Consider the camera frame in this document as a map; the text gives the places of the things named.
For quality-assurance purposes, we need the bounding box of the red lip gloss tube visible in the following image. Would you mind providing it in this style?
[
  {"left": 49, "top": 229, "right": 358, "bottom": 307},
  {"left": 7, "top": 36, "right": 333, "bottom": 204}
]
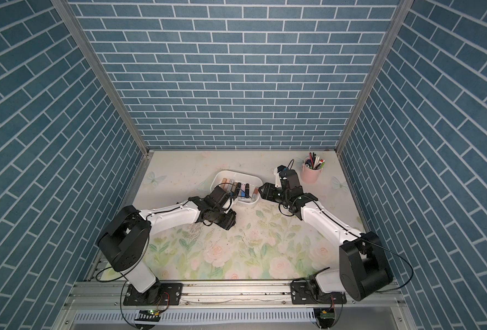
[{"left": 252, "top": 187, "right": 259, "bottom": 201}]

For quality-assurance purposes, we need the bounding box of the black round lipstick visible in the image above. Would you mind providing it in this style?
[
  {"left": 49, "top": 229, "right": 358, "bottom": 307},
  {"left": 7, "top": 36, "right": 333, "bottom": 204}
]
[{"left": 234, "top": 182, "right": 242, "bottom": 197}]

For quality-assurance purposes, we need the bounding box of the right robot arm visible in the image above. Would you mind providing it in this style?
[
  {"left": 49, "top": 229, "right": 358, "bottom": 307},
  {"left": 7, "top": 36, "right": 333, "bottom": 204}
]
[{"left": 259, "top": 165, "right": 393, "bottom": 301}]

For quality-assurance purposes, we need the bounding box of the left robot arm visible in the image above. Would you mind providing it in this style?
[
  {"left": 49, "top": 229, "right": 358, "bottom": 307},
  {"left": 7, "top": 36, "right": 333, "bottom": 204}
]
[{"left": 96, "top": 187, "right": 236, "bottom": 294}]

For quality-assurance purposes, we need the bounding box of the white storage box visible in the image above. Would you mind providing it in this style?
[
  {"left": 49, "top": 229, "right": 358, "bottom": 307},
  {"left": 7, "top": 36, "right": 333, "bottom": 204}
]
[{"left": 210, "top": 170, "right": 264, "bottom": 206}]

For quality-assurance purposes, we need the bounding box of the pink metal pen bucket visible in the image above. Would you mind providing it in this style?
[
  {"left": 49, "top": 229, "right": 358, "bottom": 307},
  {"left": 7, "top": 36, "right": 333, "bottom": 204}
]
[{"left": 301, "top": 164, "right": 322, "bottom": 184}]

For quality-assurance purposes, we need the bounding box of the left green circuit board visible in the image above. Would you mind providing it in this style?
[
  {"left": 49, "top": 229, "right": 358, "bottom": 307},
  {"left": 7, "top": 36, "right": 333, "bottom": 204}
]
[{"left": 134, "top": 309, "right": 161, "bottom": 323}]

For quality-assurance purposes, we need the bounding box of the green circuit board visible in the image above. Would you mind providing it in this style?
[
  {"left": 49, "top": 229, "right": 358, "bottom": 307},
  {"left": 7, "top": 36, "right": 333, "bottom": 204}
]
[
  {"left": 134, "top": 309, "right": 161, "bottom": 323},
  {"left": 314, "top": 309, "right": 336, "bottom": 329}
]

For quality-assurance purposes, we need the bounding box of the right green circuit board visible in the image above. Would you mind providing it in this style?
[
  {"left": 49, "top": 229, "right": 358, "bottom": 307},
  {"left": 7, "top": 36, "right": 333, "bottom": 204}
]
[{"left": 314, "top": 309, "right": 336, "bottom": 329}]

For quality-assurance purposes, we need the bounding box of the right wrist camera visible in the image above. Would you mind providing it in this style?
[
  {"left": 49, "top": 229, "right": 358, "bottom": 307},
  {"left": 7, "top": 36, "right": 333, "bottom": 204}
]
[{"left": 275, "top": 165, "right": 287, "bottom": 188}]

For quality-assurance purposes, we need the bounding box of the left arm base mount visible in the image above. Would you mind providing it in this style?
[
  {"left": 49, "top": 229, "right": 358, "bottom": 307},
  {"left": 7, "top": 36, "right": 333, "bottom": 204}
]
[{"left": 123, "top": 282, "right": 184, "bottom": 307}]

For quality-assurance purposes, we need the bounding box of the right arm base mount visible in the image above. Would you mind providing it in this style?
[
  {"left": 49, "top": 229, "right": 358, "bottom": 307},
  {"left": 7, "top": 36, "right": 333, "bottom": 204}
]
[{"left": 290, "top": 279, "right": 347, "bottom": 305}]

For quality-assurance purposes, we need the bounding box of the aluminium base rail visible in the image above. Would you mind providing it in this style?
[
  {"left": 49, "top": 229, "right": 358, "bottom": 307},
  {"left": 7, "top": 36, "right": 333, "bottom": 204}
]
[{"left": 53, "top": 280, "right": 415, "bottom": 329}]

